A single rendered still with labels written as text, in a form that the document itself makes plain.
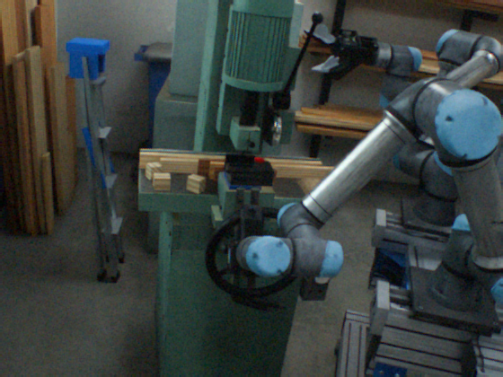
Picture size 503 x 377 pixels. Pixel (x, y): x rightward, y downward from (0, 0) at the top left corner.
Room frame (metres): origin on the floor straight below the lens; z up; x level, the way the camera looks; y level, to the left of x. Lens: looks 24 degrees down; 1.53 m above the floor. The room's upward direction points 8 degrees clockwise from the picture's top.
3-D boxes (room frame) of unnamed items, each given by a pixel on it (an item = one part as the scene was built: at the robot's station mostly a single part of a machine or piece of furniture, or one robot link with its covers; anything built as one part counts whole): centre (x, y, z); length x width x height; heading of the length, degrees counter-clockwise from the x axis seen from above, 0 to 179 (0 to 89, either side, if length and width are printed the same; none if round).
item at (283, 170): (1.54, -0.04, 0.92); 0.61 x 0.02 x 0.04; 103
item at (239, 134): (1.55, 0.01, 1.03); 0.14 x 0.07 x 0.09; 13
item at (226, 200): (1.34, -0.01, 0.92); 0.15 x 0.13 x 0.09; 103
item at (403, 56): (1.54, -0.42, 1.34); 0.11 x 0.08 x 0.09; 104
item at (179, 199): (1.42, 0.01, 0.87); 0.61 x 0.30 x 0.06; 103
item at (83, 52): (2.18, 0.69, 0.58); 0.27 x 0.25 x 1.16; 95
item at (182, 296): (1.65, 0.04, 0.36); 0.58 x 0.45 x 0.71; 13
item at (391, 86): (1.52, -0.43, 1.24); 0.11 x 0.08 x 0.11; 41
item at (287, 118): (1.75, -0.10, 1.02); 0.09 x 0.07 x 0.12; 103
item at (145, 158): (1.54, 0.04, 0.93); 0.60 x 0.02 x 0.05; 103
